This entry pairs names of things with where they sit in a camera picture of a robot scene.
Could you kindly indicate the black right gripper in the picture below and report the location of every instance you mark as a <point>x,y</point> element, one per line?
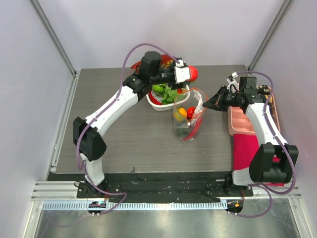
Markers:
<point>223,98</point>

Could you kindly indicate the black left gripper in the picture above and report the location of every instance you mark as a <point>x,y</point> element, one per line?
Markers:
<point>176,86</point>

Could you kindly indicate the red apple toy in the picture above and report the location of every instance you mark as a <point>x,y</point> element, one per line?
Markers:
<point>193,73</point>

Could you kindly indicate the red tomato toy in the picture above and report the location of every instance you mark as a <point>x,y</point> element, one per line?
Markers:
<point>190,112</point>

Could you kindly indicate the red chili pepper toy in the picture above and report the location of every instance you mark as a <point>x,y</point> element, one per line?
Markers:
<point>194,130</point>

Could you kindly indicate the clear zip bag orange zipper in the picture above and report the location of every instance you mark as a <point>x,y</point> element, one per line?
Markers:
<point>196,99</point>

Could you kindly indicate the orange yellow mango toy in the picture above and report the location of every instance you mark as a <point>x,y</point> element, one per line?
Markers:
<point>180,114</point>

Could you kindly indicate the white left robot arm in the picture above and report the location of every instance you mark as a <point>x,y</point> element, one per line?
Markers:
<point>88,132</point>

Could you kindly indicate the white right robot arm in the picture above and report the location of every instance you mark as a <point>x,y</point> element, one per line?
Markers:
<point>255,107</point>

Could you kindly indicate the red lobster toy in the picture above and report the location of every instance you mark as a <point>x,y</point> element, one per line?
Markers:
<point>165,62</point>

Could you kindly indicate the green lettuce toy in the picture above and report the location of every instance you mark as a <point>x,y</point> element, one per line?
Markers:
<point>170,95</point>

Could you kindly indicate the white plastic fruit basket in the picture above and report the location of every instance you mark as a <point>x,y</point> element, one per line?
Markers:
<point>161,105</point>

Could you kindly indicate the pink plastic organizer tray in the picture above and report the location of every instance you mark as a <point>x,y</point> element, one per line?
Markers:
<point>238,123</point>

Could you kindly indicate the red folded cloth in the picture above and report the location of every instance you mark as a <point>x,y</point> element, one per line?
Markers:
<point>244,151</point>

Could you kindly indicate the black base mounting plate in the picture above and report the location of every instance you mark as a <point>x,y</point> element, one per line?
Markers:
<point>161,187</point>

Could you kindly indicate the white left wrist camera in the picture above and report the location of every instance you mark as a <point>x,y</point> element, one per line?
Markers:
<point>181,71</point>

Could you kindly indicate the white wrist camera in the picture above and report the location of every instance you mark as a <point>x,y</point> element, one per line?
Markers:
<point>233,85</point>
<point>181,71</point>

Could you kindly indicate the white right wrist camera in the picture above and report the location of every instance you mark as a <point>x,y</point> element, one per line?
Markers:
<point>233,85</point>

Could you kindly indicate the aluminium frame rail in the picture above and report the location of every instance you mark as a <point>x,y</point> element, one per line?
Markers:
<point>52,34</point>

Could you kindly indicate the white slotted cable duct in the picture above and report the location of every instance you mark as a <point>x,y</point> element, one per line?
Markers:
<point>99,206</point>

